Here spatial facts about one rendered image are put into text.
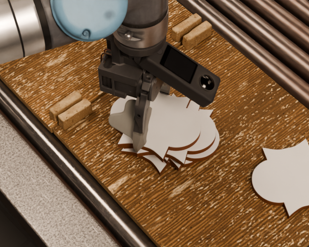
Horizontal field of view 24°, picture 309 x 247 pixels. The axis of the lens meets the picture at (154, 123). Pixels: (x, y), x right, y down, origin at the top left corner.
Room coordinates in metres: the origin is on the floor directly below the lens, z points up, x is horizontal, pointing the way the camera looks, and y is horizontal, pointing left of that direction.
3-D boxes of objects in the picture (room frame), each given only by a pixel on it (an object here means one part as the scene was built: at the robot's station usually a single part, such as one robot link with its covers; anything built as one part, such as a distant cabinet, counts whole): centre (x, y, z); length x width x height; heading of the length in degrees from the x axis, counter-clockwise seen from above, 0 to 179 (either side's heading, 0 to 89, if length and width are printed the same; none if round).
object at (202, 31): (0.85, -0.08, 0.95); 0.06 x 0.02 x 0.03; 130
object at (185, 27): (0.87, -0.06, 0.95); 0.06 x 0.02 x 0.03; 131
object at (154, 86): (0.65, 0.03, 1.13); 0.09 x 0.08 x 0.12; 69
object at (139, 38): (0.64, 0.02, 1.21); 0.08 x 0.08 x 0.05
